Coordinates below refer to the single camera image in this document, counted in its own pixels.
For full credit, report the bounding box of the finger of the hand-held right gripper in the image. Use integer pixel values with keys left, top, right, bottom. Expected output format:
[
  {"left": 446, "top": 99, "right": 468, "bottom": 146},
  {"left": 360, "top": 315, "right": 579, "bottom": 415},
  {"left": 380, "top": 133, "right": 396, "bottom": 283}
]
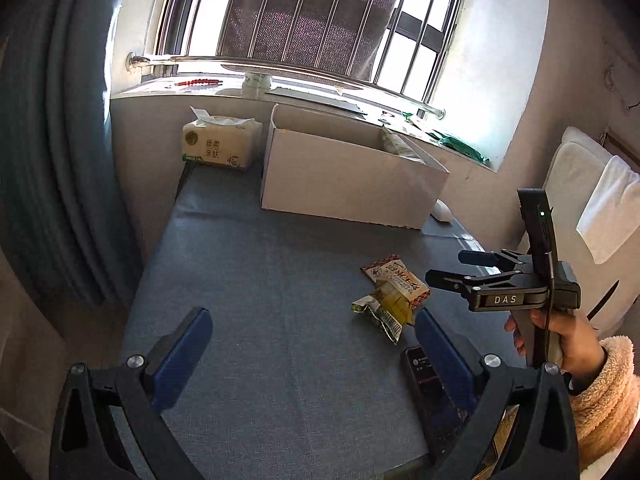
[
  {"left": 425, "top": 269, "right": 501, "bottom": 295},
  {"left": 457, "top": 249, "right": 531, "bottom": 273}
]

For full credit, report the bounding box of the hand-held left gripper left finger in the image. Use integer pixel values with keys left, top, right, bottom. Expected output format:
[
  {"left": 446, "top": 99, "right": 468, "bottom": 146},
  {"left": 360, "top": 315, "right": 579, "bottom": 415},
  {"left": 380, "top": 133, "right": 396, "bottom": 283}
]
[{"left": 49, "top": 307, "right": 213, "bottom": 480}]

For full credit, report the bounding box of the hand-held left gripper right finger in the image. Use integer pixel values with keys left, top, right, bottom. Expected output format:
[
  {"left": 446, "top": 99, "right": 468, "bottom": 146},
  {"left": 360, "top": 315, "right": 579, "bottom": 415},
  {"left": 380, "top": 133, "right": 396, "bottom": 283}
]
[{"left": 414, "top": 307, "right": 581, "bottom": 480}]

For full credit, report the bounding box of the small brown snack packet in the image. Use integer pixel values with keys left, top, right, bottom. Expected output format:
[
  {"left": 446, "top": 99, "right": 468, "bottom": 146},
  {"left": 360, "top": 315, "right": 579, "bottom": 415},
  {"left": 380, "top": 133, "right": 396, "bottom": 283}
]
[{"left": 361, "top": 255, "right": 431, "bottom": 313}]

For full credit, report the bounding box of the small yellow green snack packet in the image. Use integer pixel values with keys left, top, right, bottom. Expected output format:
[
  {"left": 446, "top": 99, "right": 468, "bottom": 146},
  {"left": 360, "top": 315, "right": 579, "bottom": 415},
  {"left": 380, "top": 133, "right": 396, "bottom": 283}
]
[{"left": 351, "top": 282, "right": 416, "bottom": 345}]

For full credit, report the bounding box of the white cardboard box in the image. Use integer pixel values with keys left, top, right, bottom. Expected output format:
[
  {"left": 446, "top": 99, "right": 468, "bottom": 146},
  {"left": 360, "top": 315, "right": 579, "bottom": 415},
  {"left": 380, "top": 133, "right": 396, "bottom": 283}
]
[{"left": 260, "top": 103, "right": 451, "bottom": 231}]

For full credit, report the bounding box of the person's right forearm fuzzy sleeve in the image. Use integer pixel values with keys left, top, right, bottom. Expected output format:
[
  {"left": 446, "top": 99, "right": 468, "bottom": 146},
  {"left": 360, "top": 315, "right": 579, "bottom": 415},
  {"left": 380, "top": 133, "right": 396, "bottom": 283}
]
[{"left": 565, "top": 335, "right": 640, "bottom": 480}]

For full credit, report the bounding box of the person's right hand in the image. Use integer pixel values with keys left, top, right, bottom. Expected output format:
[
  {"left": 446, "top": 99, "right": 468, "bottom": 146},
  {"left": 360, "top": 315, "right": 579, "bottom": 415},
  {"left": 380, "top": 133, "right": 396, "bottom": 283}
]
[{"left": 505, "top": 307, "right": 608, "bottom": 391}]

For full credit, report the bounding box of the black smartphone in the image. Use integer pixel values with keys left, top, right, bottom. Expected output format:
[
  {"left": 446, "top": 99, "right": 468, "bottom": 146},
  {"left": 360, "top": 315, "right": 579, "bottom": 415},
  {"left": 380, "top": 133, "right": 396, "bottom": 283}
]
[{"left": 400, "top": 345, "right": 471, "bottom": 466}]

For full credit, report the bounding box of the black pointed strip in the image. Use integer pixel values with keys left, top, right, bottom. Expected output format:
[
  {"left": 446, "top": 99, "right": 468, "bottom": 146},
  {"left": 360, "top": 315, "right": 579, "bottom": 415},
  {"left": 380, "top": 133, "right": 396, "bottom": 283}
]
[{"left": 586, "top": 280, "right": 621, "bottom": 322}]

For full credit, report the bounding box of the blue table cloth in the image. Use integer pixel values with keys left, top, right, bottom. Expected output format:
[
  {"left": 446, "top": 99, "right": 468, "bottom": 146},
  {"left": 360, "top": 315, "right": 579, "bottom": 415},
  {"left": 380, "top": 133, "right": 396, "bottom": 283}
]
[{"left": 120, "top": 162, "right": 531, "bottom": 480}]

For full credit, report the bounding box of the green plastic packet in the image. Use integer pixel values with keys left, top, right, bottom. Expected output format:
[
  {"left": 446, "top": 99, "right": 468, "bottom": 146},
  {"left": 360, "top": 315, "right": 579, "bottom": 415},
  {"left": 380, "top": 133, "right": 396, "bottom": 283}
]
[{"left": 432, "top": 130, "right": 491, "bottom": 165}]

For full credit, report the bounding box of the white padded chair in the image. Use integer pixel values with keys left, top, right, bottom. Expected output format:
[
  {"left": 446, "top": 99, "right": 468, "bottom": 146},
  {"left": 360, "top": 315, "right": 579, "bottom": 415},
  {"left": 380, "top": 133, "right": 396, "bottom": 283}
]
[{"left": 517, "top": 126, "right": 640, "bottom": 331}]

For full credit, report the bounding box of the white towel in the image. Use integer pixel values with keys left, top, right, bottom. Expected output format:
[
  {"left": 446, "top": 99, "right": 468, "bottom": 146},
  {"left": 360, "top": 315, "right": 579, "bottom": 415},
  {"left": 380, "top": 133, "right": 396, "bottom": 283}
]
[{"left": 576, "top": 155, "right": 640, "bottom": 265}]

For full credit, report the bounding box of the pale paper packet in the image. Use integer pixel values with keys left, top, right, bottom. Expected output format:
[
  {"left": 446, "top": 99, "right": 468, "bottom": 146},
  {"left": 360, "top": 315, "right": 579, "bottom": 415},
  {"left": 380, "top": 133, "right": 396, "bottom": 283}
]
[{"left": 400, "top": 112, "right": 432, "bottom": 134}]

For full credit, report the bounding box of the tissue pack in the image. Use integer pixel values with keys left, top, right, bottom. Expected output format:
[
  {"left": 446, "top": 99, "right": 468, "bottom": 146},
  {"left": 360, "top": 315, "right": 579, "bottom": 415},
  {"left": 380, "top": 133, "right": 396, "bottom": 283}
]
[{"left": 181, "top": 106, "right": 264, "bottom": 172}]

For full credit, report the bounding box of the grey flat board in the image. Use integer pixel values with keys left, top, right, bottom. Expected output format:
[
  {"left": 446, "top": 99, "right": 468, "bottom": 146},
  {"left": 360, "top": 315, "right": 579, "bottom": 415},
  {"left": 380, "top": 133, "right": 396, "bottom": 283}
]
[{"left": 265, "top": 89, "right": 366, "bottom": 113}]

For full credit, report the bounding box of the blue grey curtain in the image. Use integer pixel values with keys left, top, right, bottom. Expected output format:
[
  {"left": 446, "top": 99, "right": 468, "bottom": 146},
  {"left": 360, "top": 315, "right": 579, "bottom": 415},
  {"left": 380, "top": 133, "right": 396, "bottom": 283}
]
[{"left": 0, "top": 0, "right": 146, "bottom": 311}]

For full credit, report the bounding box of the white jar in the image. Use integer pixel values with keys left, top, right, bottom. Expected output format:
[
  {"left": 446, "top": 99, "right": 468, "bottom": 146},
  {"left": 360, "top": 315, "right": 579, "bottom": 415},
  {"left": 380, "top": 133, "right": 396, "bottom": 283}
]
[{"left": 242, "top": 72, "right": 273, "bottom": 101}]

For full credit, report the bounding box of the striped mesh hanging cloth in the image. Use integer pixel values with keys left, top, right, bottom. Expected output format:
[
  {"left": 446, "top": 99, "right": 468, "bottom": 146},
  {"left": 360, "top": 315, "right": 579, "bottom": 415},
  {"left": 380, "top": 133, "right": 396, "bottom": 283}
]
[{"left": 217, "top": 0, "right": 396, "bottom": 81}]

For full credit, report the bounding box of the metal window grille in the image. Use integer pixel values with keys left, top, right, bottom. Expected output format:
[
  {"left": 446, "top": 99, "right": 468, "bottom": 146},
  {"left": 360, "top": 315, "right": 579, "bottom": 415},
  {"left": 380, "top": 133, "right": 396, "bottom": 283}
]
[{"left": 127, "top": 0, "right": 486, "bottom": 121}]

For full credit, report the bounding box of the wooden frame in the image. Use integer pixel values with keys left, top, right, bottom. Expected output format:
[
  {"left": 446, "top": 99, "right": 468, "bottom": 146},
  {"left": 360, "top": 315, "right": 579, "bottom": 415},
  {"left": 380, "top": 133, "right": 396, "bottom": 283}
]
[{"left": 600, "top": 130, "right": 640, "bottom": 167}]

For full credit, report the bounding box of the red bead string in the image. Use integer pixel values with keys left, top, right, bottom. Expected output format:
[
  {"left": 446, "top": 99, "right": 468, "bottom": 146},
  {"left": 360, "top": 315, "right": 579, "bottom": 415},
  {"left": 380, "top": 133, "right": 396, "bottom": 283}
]
[{"left": 172, "top": 76, "right": 221, "bottom": 89}]

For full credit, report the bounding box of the steel window rail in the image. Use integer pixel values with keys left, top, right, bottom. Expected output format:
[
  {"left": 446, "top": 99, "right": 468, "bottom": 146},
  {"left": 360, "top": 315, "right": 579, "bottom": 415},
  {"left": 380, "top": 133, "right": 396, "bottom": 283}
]
[{"left": 127, "top": 52, "right": 447, "bottom": 121}]

